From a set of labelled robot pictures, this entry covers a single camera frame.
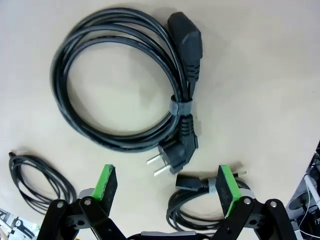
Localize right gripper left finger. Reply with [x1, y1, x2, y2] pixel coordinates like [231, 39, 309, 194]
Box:
[37, 163, 127, 240]

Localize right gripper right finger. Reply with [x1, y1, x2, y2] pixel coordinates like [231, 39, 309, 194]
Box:
[212, 164, 297, 240]

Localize thin black cable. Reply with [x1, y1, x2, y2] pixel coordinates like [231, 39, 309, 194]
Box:
[8, 149, 77, 213]

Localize dark cable with metal plug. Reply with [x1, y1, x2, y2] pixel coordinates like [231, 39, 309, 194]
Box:
[167, 167, 252, 232]

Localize black power cable Schuko plug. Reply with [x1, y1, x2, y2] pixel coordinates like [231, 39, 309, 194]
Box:
[49, 7, 202, 177]

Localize white and grey stand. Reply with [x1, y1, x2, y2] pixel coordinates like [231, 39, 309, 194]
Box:
[287, 139, 320, 240]

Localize printed paper sheets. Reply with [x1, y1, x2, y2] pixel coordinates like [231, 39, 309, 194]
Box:
[0, 207, 41, 240]

